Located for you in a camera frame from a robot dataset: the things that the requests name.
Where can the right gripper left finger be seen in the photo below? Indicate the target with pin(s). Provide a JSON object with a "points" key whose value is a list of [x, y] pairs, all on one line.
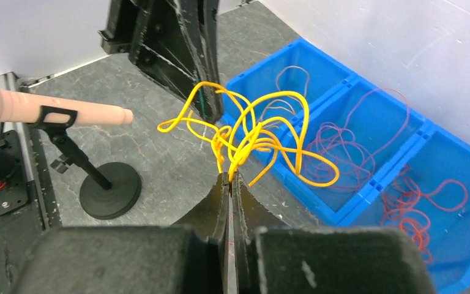
{"points": [[188, 256]]}

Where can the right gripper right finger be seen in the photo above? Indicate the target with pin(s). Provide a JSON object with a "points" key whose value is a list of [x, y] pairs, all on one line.
{"points": [[272, 257]]}

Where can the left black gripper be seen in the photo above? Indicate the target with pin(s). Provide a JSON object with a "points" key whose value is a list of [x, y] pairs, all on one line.
{"points": [[174, 44]]}

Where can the left blue plastic bin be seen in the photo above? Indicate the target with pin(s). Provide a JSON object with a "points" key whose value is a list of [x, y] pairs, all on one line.
{"points": [[298, 67]]}

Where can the blue plastic bin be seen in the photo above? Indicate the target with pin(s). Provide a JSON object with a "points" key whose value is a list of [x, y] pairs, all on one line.
{"points": [[357, 135], [426, 194], [298, 67]]}

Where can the middle blue plastic bin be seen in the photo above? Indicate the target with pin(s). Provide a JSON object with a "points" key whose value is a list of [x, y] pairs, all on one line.
{"points": [[357, 135]]}

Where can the right blue plastic bin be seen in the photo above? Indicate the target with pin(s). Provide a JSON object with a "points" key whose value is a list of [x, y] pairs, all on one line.
{"points": [[426, 194]]}

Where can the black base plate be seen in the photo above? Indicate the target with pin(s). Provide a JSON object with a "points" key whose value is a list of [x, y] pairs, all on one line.
{"points": [[21, 221]]}

